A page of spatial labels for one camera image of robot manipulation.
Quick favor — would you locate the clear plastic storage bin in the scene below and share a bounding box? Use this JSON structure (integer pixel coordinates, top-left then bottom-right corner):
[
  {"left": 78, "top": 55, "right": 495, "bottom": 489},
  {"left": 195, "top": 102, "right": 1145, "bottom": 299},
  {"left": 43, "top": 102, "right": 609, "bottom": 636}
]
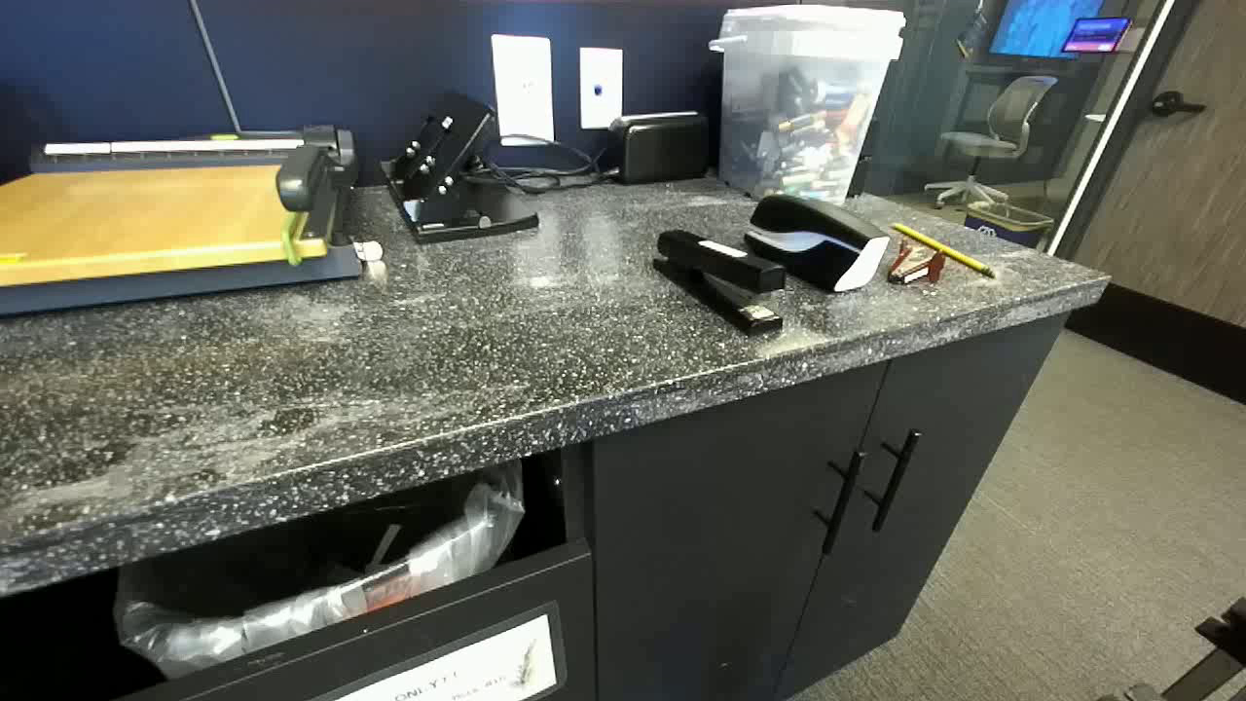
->
[{"left": 711, "top": 2, "right": 903, "bottom": 203}]

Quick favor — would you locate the red staple remover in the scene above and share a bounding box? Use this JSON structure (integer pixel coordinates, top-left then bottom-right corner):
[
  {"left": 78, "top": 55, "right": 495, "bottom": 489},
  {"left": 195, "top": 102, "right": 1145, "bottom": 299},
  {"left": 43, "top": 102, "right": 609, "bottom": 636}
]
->
[{"left": 887, "top": 245, "right": 947, "bottom": 284}]

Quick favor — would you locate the white wall switch plate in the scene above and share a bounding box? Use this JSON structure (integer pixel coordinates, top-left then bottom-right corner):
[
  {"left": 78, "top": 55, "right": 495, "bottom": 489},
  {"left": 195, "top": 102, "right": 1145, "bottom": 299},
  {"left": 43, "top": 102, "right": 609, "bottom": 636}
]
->
[{"left": 581, "top": 45, "right": 624, "bottom": 128}]

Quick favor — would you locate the black trash drawer front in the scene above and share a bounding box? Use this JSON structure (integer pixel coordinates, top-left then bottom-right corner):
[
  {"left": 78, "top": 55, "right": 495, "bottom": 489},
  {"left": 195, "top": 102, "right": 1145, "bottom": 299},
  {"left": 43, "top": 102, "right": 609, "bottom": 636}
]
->
[{"left": 124, "top": 546, "right": 595, "bottom": 701}]

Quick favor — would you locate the left black door handle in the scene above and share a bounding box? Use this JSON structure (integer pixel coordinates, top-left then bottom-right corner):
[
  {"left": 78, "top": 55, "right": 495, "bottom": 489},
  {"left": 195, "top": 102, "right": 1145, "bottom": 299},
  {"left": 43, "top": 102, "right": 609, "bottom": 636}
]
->
[{"left": 812, "top": 446, "right": 868, "bottom": 554}]

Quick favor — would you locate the white label on drawer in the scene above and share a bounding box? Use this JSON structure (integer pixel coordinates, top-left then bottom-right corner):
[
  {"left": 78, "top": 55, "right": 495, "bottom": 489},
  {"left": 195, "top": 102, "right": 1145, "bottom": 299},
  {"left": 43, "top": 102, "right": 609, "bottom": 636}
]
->
[{"left": 342, "top": 614, "right": 557, "bottom": 701}]

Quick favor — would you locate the grey office chair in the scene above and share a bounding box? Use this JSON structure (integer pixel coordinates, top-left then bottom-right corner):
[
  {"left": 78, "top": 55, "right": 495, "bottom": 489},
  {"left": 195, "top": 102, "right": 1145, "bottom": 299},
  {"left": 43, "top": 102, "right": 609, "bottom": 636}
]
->
[{"left": 929, "top": 73, "right": 1058, "bottom": 210}]

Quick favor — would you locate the wall monitor screen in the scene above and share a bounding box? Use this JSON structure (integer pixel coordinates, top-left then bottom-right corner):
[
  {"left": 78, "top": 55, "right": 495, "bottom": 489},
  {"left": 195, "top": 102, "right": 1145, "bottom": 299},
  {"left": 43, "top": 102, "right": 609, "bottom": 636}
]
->
[{"left": 990, "top": 0, "right": 1130, "bottom": 63}]

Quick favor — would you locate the left black cabinet door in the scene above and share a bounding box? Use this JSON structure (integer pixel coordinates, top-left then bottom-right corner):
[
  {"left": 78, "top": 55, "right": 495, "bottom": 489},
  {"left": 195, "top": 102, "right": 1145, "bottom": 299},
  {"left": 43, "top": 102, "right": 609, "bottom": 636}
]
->
[{"left": 592, "top": 369, "right": 882, "bottom": 701}]

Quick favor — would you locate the black door lever handle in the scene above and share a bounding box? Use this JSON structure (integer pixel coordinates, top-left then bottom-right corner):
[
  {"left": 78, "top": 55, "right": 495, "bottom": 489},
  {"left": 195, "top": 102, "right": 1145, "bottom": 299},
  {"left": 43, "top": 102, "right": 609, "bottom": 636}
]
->
[{"left": 1151, "top": 88, "right": 1206, "bottom": 115}]

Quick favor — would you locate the paper trimmer with wooden board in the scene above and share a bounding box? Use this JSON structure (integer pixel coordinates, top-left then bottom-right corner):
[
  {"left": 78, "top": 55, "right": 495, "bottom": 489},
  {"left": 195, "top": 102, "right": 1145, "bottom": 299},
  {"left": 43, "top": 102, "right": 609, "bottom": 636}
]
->
[{"left": 0, "top": 125, "right": 364, "bottom": 319}]

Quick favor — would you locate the white wall outlet plate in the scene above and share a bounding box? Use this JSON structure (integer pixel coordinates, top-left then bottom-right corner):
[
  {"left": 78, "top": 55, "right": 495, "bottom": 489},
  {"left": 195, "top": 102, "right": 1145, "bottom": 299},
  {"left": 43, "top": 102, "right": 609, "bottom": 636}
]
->
[{"left": 492, "top": 36, "right": 553, "bottom": 145}]

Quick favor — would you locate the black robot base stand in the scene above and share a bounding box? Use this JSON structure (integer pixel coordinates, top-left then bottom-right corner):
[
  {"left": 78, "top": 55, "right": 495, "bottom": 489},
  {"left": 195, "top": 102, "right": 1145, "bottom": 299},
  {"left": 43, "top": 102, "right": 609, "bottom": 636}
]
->
[{"left": 1100, "top": 601, "right": 1246, "bottom": 701}]

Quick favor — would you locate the right black door handle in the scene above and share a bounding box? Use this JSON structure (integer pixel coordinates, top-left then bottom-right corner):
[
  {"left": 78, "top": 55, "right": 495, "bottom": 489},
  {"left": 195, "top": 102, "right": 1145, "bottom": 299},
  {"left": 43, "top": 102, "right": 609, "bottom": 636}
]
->
[{"left": 874, "top": 429, "right": 922, "bottom": 533}]

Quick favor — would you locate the small black box device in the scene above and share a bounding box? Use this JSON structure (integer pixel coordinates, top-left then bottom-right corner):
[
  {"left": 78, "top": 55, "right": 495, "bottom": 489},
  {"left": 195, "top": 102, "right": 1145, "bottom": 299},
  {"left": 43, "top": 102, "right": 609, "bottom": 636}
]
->
[{"left": 612, "top": 107, "right": 711, "bottom": 184}]

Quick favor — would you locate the right black cabinet door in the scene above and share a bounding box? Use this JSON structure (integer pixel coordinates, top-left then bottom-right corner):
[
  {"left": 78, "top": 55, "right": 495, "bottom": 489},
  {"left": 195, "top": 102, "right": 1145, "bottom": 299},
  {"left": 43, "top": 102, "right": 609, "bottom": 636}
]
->
[{"left": 778, "top": 319, "right": 1062, "bottom": 693}]

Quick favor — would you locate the yellow pencil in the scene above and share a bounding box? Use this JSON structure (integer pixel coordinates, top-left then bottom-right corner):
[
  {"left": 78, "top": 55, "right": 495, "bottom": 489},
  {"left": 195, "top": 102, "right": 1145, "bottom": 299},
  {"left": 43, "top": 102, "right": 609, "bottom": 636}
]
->
[{"left": 892, "top": 220, "right": 999, "bottom": 281}]

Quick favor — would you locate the black cabinet door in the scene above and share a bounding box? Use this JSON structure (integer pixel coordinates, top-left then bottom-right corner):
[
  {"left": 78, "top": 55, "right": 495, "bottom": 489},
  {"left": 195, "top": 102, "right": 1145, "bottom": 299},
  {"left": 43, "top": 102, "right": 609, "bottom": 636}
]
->
[
  {"left": 592, "top": 369, "right": 882, "bottom": 701},
  {"left": 778, "top": 319, "right": 1062, "bottom": 693}
]

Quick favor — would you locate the black and white electric stapler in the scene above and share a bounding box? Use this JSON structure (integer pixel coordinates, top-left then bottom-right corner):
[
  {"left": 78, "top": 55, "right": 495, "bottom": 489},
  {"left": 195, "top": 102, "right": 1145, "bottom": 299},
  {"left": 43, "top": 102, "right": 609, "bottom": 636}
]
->
[{"left": 743, "top": 194, "right": 887, "bottom": 290}]

